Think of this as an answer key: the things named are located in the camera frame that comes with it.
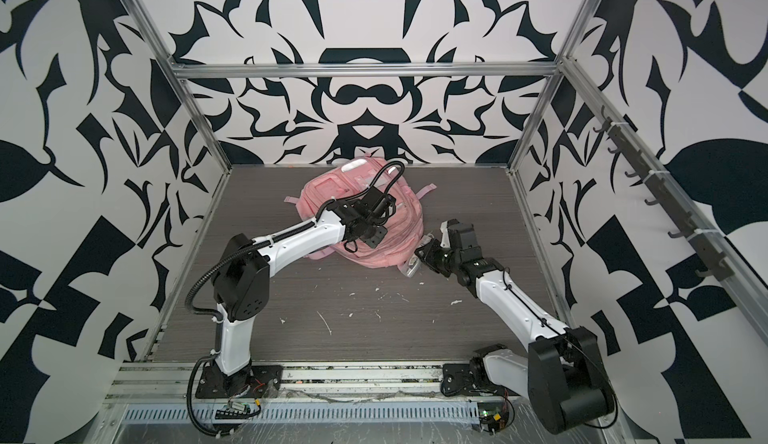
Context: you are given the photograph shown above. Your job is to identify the pink student backpack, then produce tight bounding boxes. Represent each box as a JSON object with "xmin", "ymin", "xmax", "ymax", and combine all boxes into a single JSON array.
[{"xmin": 284, "ymin": 156, "xmax": 437, "ymax": 269}]

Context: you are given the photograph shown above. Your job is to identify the clear plastic eraser case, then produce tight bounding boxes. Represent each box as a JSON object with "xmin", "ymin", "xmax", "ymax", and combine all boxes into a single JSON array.
[{"xmin": 398, "ymin": 233, "xmax": 434, "ymax": 278}]

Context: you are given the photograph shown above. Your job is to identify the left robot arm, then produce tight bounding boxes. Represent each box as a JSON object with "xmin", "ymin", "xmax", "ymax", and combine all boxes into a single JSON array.
[{"xmin": 184, "ymin": 186, "xmax": 396, "ymax": 377}]

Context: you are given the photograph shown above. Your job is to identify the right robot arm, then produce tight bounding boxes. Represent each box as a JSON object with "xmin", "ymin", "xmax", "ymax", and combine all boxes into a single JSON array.
[{"xmin": 415, "ymin": 219, "xmax": 618, "ymax": 434}]

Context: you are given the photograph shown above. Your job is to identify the right circuit board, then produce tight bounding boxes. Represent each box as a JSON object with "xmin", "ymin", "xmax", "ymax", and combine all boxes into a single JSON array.
[{"xmin": 478, "ymin": 400, "xmax": 516, "ymax": 435}]

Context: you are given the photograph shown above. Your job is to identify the circuit board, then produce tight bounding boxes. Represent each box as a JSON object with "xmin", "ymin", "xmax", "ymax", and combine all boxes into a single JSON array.
[
  {"xmin": 214, "ymin": 400, "xmax": 262, "ymax": 420},
  {"xmin": 478, "ymin": 400, "xmax": 516, "ymax": 435}
]

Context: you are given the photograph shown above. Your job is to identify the left circuit board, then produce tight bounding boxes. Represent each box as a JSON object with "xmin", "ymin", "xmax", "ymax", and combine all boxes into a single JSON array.
[{"xmin": 214, "ymin": 400, "xmax": 262, "ymax": 420}]

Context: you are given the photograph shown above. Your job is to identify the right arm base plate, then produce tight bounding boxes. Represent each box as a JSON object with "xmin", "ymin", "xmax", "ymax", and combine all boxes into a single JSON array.
[{"xmin": 440, "ymin": 363, "xmax": 489, "ymax": 397}]

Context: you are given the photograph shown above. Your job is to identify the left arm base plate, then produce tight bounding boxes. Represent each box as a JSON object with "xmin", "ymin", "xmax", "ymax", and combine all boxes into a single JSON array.
[{"xmin": 195, "ymin": 363, "xmax": 283, "ymax": 399}]

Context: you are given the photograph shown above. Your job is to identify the left base black cable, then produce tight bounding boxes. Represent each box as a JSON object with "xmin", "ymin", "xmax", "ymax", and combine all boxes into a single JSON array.
[{"xmin": 185, "ymin": 355, "xmax": 241, "ymax": 439}]

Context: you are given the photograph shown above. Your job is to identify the wall hook rail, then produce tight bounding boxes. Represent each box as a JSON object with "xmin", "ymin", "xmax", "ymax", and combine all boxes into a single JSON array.
[{"xmin": 595, "ymin": 116, "xmax": 735, "ymax": 282}]

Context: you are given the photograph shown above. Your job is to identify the aluminium frame rail front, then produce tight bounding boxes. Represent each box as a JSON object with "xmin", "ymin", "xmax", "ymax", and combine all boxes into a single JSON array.
[{"xmin": 105, "ymin": 354, "xmax": 533, "ymax": 404}]

